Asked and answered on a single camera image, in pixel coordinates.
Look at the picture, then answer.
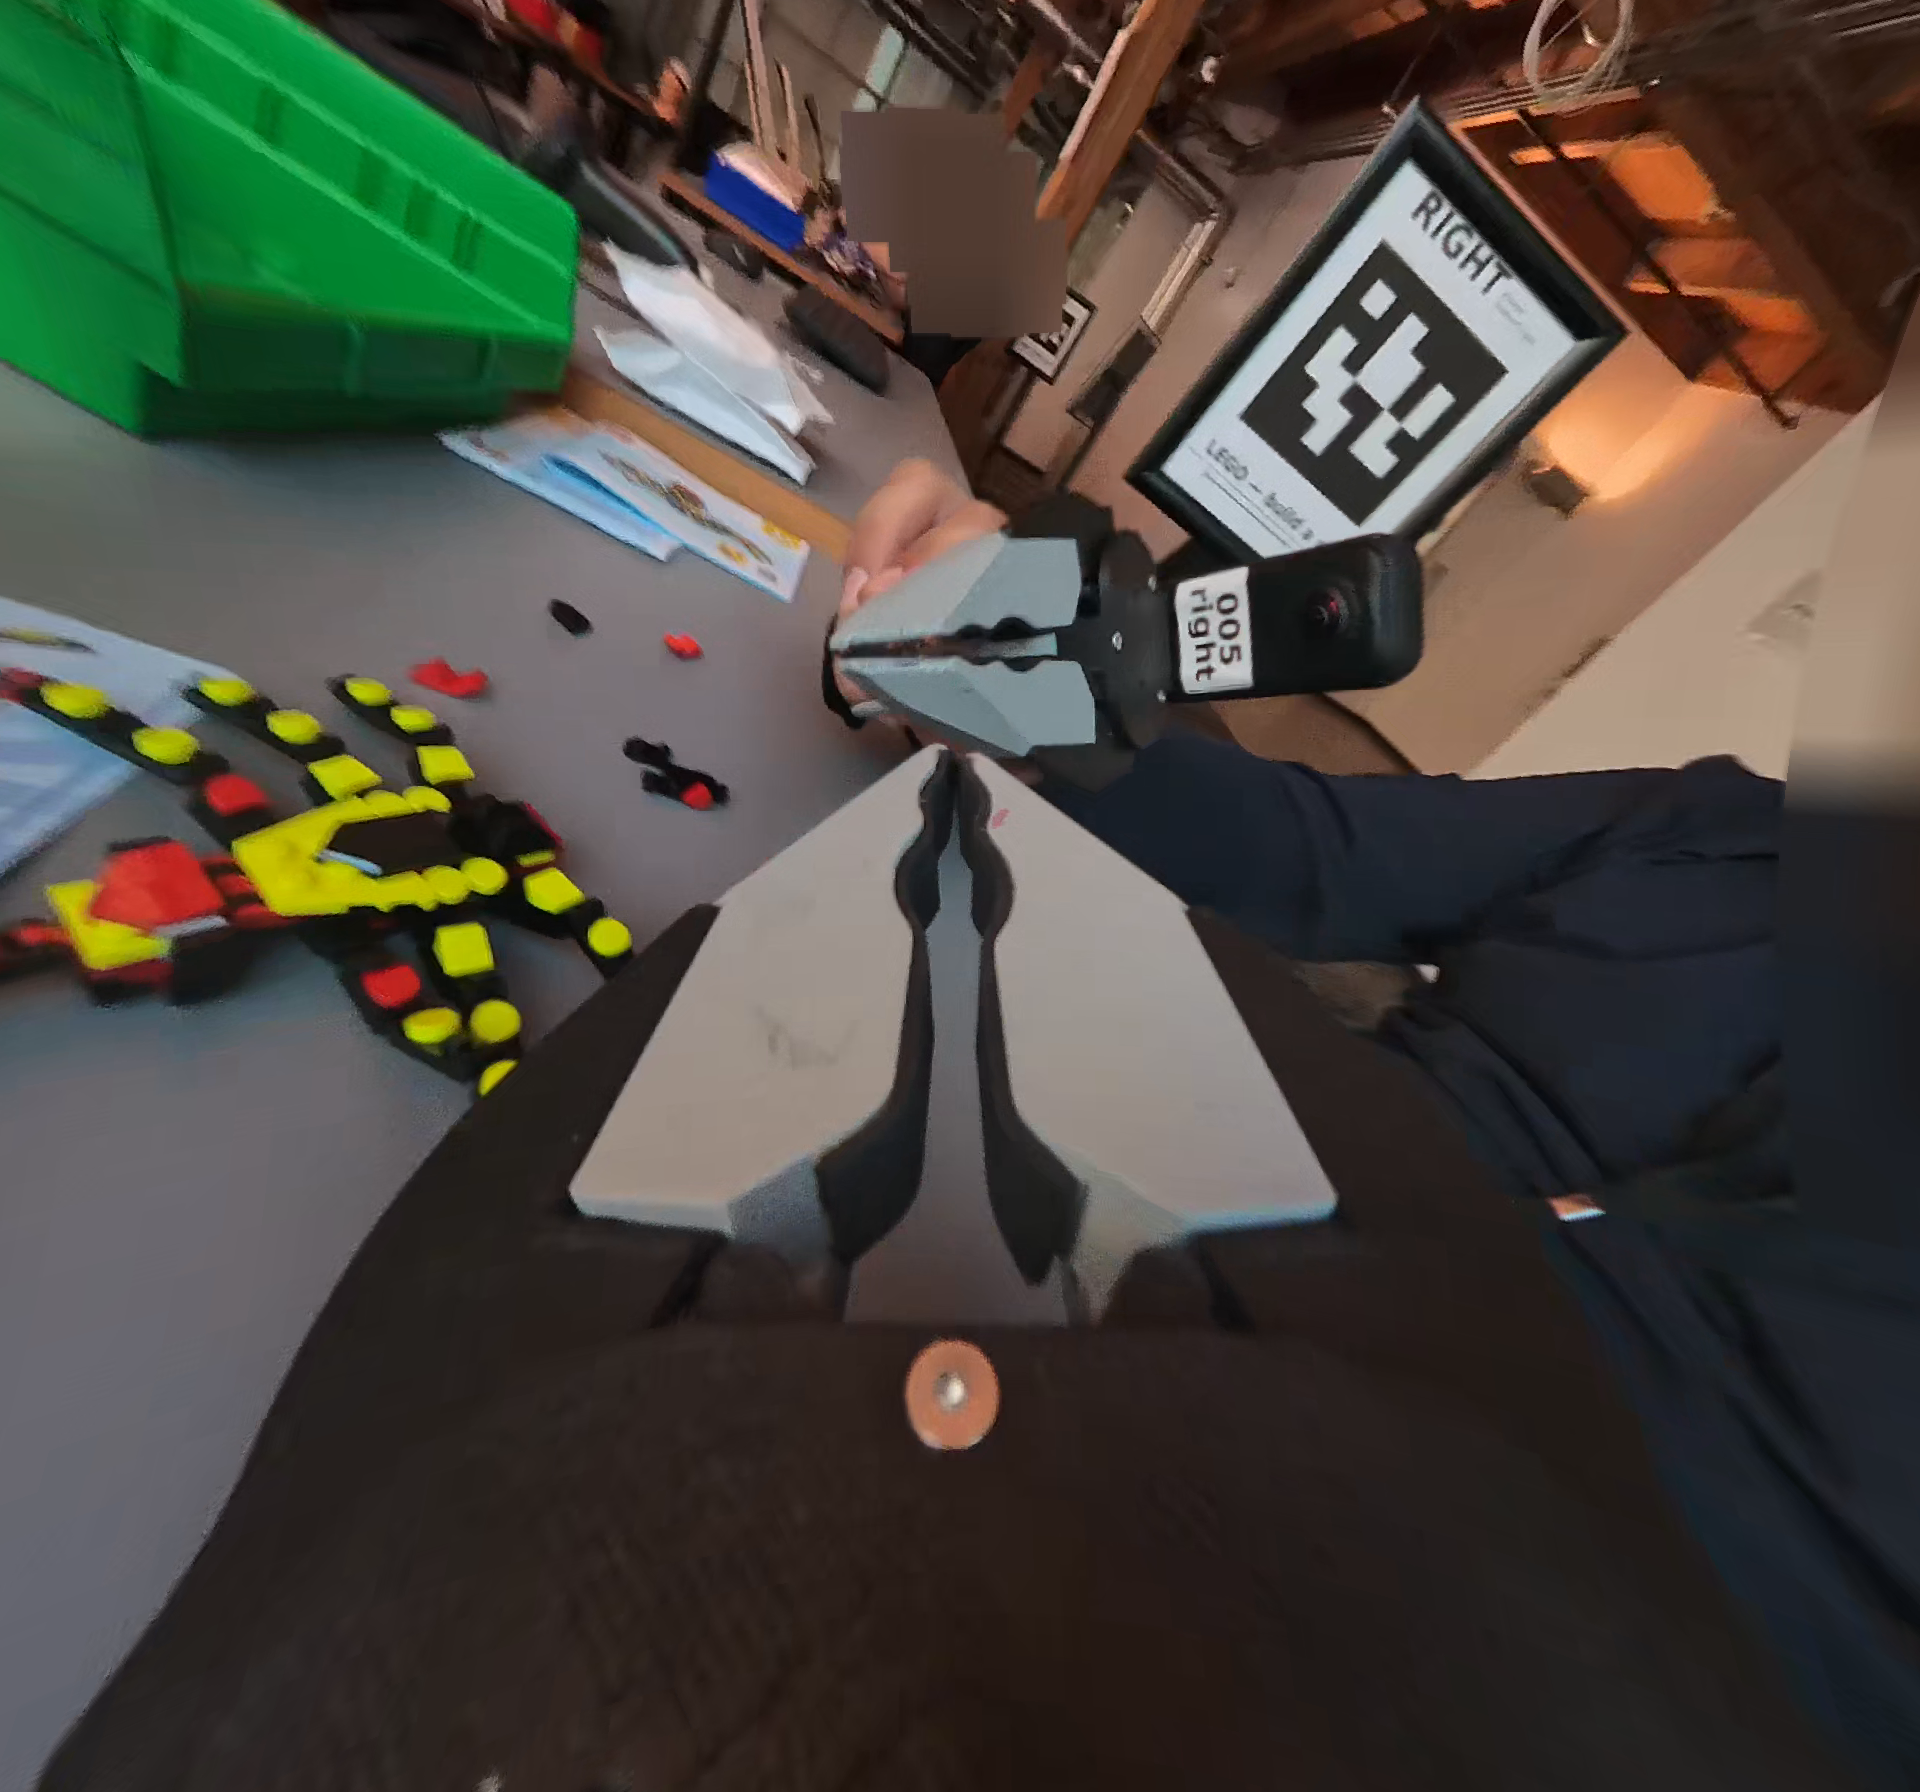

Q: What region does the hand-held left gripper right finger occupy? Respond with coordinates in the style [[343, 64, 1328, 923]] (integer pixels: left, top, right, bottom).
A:
[[954, 748, 1340, 1326]]

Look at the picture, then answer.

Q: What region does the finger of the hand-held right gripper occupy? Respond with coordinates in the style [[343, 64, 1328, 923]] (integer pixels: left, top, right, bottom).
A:
[[828, 533, 1109, 660], [828, 640, 1109, 761]]

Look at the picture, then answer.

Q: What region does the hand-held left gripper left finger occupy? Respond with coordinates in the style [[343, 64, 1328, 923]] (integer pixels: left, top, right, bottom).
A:
[[565, 746, 963, 1270]]

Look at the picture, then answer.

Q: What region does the black yellow lego scorpion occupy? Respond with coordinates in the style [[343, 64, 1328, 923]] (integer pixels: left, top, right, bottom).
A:
[[0, 668, 634, 1096]]

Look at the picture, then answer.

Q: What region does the person's right forearm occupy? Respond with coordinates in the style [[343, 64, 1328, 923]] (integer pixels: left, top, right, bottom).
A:
[[1036, 733, 1787, 969]]

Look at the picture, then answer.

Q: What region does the open lego instruction booklet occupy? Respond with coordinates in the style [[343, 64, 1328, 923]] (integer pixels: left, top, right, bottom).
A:
[[0, 600, 241, 879]]

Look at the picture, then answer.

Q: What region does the person's right hand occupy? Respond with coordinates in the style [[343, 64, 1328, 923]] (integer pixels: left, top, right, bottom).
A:
[[837, 456, 1010, 616]]

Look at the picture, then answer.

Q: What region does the thin instruction leaflet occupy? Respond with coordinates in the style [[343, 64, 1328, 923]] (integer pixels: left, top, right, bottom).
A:
[[575, 420, 811, 604], [439, 420, 682, 563]]

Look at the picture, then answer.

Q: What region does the black keyboard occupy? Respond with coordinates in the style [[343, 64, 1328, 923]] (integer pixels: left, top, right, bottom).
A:
[[780, 284, 917, 397]]

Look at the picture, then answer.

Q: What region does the clear plastic bag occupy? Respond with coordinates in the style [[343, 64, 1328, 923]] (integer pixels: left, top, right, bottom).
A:
[[598, 245, 796, 369], [592, 323, 831, 486]]

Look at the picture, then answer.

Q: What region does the blue storage box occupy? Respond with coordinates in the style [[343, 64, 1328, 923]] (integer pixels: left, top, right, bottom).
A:
[[705, 148, 811, 252]]

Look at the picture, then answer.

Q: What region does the wooden beam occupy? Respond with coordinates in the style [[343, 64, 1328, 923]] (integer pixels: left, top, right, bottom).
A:
[[1036, 0, 1276, 227]]

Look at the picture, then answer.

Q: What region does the green plastic bin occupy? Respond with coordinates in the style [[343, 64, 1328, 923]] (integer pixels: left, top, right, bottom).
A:
[[0, 0, 582, 443]]

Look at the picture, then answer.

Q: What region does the small framed wall picture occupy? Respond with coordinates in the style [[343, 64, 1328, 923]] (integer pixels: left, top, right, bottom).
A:
[[1007, 289, 1097, 384]]

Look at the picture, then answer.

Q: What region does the coil of wire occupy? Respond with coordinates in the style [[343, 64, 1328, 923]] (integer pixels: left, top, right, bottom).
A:
[[1521, 0, 1638, 114]]

